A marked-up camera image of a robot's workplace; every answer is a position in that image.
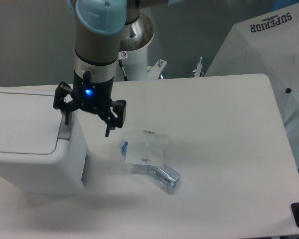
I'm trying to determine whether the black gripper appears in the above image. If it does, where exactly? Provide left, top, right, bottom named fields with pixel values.
left=53, top=72, right=127, bottom=137

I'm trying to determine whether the white push-lid trash can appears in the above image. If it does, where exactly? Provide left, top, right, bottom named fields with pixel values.
left=0, top=87, right=88, bottom=195

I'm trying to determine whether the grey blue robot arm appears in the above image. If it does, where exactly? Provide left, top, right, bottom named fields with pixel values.
left=53, top=0, right=175, bottom=136

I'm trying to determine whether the white plastic pouch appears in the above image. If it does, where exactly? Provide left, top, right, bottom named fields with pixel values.
left=123, top=130, right=170, bottom=167

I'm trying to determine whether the crushed clear plastic bottle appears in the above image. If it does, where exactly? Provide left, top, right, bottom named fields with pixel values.
left=117, top=139, right=182, bottom=195

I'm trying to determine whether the white umbrella with lettering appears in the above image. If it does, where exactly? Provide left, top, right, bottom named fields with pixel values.
left=206, top=3, right=299, bottom=121

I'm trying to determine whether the black cable on pedestal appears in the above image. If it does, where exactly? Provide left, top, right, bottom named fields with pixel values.
left=117, top=52, right=129, bottom=82

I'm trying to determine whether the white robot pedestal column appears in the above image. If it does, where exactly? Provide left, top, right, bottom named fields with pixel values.
left=115, top=13, right=154, bottom=82

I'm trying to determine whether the white pedestal base bracket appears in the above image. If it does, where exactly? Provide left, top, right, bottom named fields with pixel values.
left=147, top=56, right=205, bottom=80

